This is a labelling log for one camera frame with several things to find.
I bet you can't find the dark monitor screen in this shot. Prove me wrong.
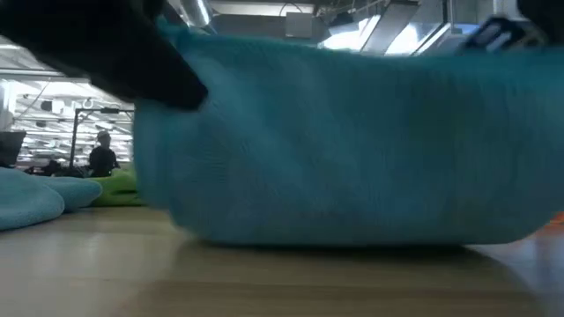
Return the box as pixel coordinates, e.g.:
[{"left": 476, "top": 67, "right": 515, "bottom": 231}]
[{"left": 0, "top": 130, "right": 28, "bottom": 169}]

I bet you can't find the silver ventilation duct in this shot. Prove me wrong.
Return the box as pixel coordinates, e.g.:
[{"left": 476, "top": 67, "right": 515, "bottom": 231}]
[{"left": 167, "top": 0, "right": 218, "bottom": 34}]

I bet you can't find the light blue tagged towel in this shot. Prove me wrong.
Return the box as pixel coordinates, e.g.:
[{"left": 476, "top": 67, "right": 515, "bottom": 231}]
[{"left": 0, "top": 166, "right": 104, "bottom": 232}]

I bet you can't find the person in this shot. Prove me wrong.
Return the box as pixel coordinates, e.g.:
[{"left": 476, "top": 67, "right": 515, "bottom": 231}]
[{"left": 87, "top": 129, "right": 122, "bottom": 179}]

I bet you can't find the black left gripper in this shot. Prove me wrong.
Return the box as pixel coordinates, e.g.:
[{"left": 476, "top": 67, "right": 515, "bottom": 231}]
[{"left": 0, "top": 0, "right": 210, "bottom": 112}]

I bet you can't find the grey ceiling box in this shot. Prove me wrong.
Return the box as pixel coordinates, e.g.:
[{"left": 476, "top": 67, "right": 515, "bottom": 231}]
[{"left": 284, "top": 11, "right": 315, "bottom": 41}]

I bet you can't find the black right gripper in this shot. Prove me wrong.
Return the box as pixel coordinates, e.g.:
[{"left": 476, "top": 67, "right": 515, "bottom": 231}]
[{"left": 456, "top": 0, "right": 564, "bottom": 55}]

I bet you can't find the teal microfiber towel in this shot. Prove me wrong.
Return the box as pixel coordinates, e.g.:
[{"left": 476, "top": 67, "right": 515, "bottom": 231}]
[{"left": 132, "top": 16, "right": 564, "bottom": 247}]

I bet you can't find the long light strip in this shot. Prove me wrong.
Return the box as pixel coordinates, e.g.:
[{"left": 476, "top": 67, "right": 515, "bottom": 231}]
[{"left": 0, "top": 66, "right": 92, "bottom": 85}]

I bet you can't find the green microfiber towel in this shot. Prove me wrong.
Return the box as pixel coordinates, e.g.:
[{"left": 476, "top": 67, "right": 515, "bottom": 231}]
[{"left": 86, "top": 161, "right": 145, "bottom": 208}]

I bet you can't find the black gantry frame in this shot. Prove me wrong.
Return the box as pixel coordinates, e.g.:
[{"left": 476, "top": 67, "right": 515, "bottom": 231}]
[{"left": 69, "top": 107, "right": 136, "bottom": 167}]

